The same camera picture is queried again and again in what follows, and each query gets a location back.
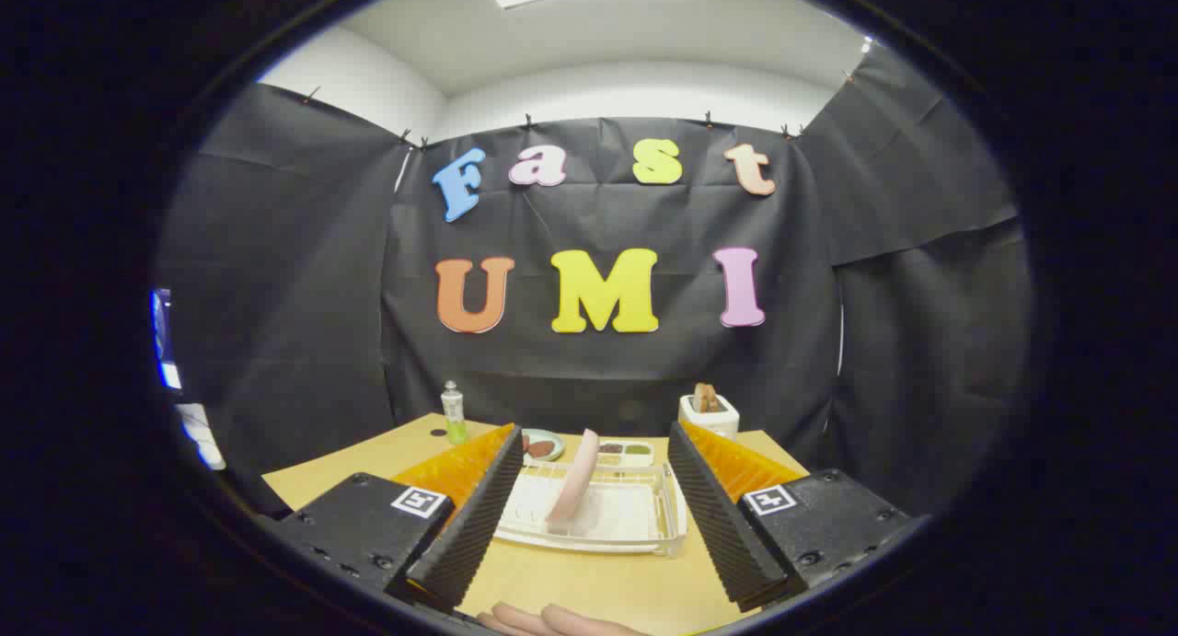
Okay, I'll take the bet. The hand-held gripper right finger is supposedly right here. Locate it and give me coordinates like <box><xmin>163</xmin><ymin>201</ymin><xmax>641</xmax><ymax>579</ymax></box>
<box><xmin>667</xmin><ymin>421</ymin><xmax>921</xmax><ymax>614</ymax></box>

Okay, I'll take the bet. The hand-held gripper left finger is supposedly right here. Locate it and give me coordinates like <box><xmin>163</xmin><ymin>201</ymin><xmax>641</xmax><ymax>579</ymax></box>
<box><xmin>276</xmin><ymin>422</ymin><xmax>525</xmax><ymax>616</ymax></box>

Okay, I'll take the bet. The white wire dish rack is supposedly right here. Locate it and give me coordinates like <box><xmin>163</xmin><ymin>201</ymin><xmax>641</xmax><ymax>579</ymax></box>
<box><xmin>493</xmin><ymin>459</ymin><xmax>688</xmax><ymax>558</ymax></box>

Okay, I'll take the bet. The pink plate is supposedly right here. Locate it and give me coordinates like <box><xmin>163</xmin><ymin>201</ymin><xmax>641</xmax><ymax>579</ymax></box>
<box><xmin>545</xmin><ymin>429</ymin><xmax>600</xmax><ymax>533</ymax></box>

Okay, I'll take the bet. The pale blue food plate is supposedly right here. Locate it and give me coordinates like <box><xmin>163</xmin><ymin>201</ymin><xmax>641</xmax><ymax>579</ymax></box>
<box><xmin>521</xmin><ymin>429</ymin><xmax>565</xmax><ymax>465</ymax></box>

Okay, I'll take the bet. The white toaster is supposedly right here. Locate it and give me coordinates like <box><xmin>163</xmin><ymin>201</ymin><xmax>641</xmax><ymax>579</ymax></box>
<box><xmin>679</xmin><ymin>394</ymin><xmax>740</xmax><ymax>440</ymax></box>

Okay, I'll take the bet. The clear bottle with green liquid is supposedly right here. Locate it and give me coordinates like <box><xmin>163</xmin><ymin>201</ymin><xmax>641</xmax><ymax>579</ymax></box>
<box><xmin>441</xmin><ymin>381</ymin><xmax>468</xmax><ymax>445</ymax></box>

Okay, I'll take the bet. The black backdrop cloth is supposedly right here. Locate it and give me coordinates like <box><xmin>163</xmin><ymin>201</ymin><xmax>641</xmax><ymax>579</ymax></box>
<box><xmin>152</xmin><ymin>42</ymin><xmax>1036</xmax><ymax>517</ymax></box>

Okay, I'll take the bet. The white paper sheet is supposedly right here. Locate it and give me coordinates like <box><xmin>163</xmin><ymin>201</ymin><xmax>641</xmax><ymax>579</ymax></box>
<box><xmin>175</xmin><ymin>404</ymin><xmax>226</xmax><ymax>471</ymax></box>

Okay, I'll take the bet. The lit computer screen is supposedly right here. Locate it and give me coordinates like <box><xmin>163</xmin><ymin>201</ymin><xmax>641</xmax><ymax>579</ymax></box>
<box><xmin>150</xmin><ymin>289</ymin><xmax>183</xmax><ymax>391</ymax></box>

